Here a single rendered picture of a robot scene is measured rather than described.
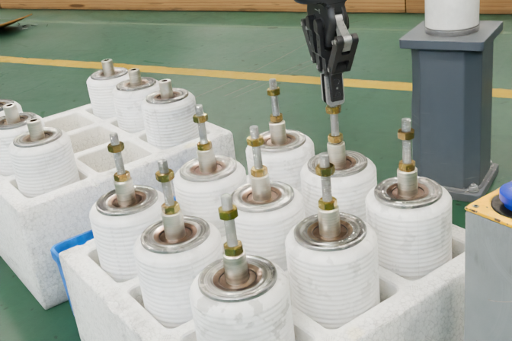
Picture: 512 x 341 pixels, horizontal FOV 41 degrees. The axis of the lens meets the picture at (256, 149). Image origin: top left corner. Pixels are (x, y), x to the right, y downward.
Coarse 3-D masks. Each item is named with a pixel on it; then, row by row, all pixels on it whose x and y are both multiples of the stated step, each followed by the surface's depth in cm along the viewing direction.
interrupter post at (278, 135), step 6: (270, 126) 93; (276, 126) 93; (282, 126) 93; (270, 132) 94; (276, 132) 93; (282, 132) 93; (270, 138) 94; (276, 138) 93; (282, 138) 93; (276, 144) 94
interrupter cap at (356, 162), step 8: (352, 152) 88; (312, 160) 87; (352, 160) 86; (360, 160) 85; (312, 168) 84; (336, 168) 85; (344, 168) 84; (352, 168) 83; (360, 168) 83; (336, 176) 82; (344, 176) 82
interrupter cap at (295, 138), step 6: (264, 132) 97; (288, 132) 96; (294, 132) 96; (300, 132) 96; (264, 138) 96; (288, 138) 96; (294, 138) 95; (300, 138) 94; (264, 144) 94; (270, 144) 94; (282, 144) 94; (288, 144) 93; (294, 144) 93; (300, 144) 92; (264, 150) 92; (270, 150) 91; (276, 150) 91; (282, 150) 91; (288, 150) 91
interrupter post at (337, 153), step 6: (330, 144) 84; (342, 144) 84; (330, 150) 84; (336, 150) 84; (342, 150) 84; (330, 156) 84; (336, 156) 84; (342, 156) 84; (330, 162) 85; (336, 162) 84; (342, 162) 84
